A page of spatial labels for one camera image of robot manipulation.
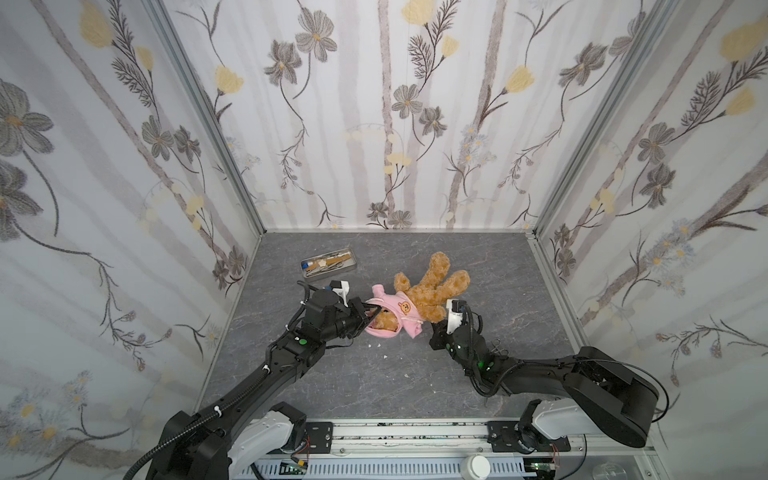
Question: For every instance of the black mounting plate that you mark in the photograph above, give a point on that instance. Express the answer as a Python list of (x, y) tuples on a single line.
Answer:
[(511, 436), (311, 438)]

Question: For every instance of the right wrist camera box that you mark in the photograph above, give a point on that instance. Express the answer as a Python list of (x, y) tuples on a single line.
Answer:
[(456, 314)]

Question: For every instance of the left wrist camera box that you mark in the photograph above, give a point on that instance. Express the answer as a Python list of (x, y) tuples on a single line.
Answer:
[(341, 288)]

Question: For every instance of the brown teddy bear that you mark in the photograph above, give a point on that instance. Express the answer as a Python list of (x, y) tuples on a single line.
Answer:
[(435, 288)]

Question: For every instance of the pink fleece bear hoodie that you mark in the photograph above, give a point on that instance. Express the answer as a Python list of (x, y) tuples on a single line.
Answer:
[(398, 313)]

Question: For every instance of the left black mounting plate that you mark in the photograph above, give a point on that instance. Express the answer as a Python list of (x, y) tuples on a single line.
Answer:
[(311, 438)]

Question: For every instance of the white round cap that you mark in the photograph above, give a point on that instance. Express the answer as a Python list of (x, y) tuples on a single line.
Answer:
[(475, 467)]

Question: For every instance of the clear plastic tool box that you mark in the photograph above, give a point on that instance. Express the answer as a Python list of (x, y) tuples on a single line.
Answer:
[(323, 265)]

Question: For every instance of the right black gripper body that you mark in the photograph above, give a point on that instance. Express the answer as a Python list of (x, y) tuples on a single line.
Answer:
[(443, 335)]

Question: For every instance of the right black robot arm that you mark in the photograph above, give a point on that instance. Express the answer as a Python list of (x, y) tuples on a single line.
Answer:
[(583, 394)]

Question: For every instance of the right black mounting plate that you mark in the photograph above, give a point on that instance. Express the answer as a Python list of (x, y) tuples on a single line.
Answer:
[(511, 436)]

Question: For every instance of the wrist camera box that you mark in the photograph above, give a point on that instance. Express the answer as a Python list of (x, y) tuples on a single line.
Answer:
[(341, 288), (456, 314)]

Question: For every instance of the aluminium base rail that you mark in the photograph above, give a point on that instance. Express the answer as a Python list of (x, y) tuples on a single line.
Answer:
[(434, 449)]

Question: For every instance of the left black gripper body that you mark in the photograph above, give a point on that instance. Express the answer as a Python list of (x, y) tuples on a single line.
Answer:
[(361, 315)]

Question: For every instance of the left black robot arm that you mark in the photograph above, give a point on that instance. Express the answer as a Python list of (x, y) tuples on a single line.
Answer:
[(225, 437)]

